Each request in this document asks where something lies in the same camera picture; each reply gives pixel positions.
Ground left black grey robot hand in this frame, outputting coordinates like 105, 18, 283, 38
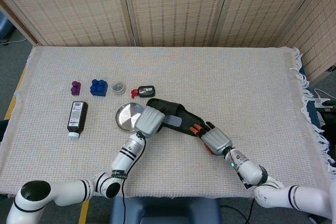
134, 104, 171, 139

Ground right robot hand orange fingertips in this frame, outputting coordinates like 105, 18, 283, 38
189, 121, 234, 156

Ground black slipper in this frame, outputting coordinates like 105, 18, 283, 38
145, 98, 211, 138

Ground round steel plate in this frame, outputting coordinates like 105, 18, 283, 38
115, 102, 145, 133

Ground black bottle with red cap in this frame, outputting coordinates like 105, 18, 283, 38
131, 85, 156, 99

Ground small clear round jar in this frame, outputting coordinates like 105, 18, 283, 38
111, 81, 127, 95

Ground white woven table cloth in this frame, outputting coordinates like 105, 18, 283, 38
0, 46, 336, 201

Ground blue toy block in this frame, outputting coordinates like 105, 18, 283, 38
90, 78, 109, 97

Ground brown bottle with white cap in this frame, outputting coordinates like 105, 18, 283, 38
67, 101, 89, 138

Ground purple toy block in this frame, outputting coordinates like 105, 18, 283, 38
71, 80, 81, 97

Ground black box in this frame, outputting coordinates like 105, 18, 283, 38
316, 105, 336, 147

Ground white power strip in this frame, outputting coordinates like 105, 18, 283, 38
313, 89, 336, 108

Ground beige woven folding screen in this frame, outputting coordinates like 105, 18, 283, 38
0, 0, 336, 81

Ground blue round object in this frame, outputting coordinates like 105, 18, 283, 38
0, 11, 14, 40

